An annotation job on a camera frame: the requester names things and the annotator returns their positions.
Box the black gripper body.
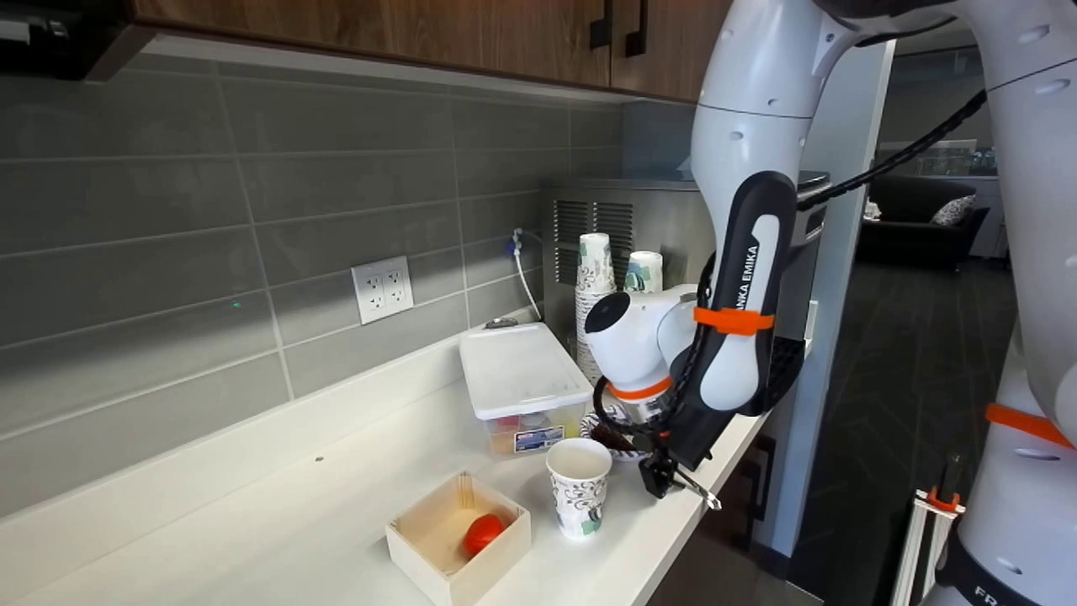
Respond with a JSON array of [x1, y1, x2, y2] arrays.
[[609, 397, 679, 456]]

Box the tall paper cup stack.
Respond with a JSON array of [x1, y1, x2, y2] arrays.
[[572, 230, 620, 381]]

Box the clear container white lid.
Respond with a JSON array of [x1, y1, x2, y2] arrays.
[[453, 318, 595, 461]]

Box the wide wooden cabinet door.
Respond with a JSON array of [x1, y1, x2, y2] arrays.
[[130, 0, 614, 92]]

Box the black grey coffee machine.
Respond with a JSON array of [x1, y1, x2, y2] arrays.
[[771, 166, 833, 416]]

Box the black robot cable conduit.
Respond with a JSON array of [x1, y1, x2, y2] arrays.
[[798, 87, 988, 213]]

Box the thin black camera cable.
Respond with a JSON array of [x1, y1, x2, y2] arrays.
[[587, 378, 632, 437]]

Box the white wall outlet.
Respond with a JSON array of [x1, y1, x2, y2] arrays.
[[345, 253, 416, 327]]

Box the light wooden box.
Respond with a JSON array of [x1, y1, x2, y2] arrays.
[[382, 467, 536, 606]]

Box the black overhead appliance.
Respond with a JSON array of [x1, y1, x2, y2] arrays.
[[0, 0, 155, 79]]

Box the short paper cup stack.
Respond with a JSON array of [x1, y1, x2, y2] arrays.
[[622, 249, 667, 299]]

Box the dark sofa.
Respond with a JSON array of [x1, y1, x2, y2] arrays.
[[853, 172, 997, 271]]

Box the white printed paper cup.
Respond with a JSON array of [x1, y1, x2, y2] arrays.
[[540, 433, 614, 542]]

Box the black cabinet handle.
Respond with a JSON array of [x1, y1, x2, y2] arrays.
[[584, 0, 614, 55], [622, 0, 651, 61]]

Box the white cable blue tip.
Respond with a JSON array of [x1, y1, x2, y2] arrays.
[[507, 224, 549, 330]]

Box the red ball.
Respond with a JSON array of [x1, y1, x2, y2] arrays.
[[462, 513, 510, 561]]

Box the light sofa pillow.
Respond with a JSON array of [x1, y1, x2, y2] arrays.
[[930, 193, 978, 233]]

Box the white orange stand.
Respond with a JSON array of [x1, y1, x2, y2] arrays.
[[887, 451, 968, 606]]

